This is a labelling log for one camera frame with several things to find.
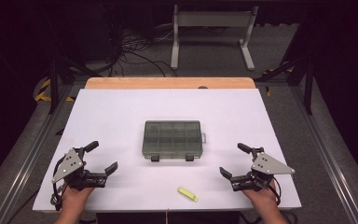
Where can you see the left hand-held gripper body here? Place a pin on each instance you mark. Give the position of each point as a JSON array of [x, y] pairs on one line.
[[74, 174]]

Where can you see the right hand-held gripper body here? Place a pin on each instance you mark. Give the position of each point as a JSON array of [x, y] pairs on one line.
[[262, 168]]

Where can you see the small yellow plastic piece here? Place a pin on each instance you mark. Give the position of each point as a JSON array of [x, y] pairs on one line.
[[187, 194]]

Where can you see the clear grey compartment box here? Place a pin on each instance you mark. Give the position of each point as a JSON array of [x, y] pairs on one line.
[[172, 140]]

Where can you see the person's left hand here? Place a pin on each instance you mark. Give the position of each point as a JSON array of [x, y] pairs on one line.
[[74, 197]]

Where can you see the person's right hand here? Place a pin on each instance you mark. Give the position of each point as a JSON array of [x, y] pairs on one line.
[[264, 197]]

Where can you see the black metal stand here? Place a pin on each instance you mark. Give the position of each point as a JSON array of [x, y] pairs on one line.
[[54, 84], [307, 84]]

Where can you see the person's dark clothing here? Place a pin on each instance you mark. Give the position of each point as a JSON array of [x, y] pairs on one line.
[[167, 218]]

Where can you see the white table cover board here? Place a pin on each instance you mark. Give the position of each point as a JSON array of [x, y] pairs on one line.
[[167, 105]]

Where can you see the wooden table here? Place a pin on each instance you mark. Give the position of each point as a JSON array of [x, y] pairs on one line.
[[167, 83]]

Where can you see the aluminium rail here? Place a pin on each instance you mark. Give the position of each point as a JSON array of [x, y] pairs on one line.
[[28, 158], [329, 158]]

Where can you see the white metal stand frame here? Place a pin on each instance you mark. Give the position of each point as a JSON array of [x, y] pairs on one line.
[[214, 19]]

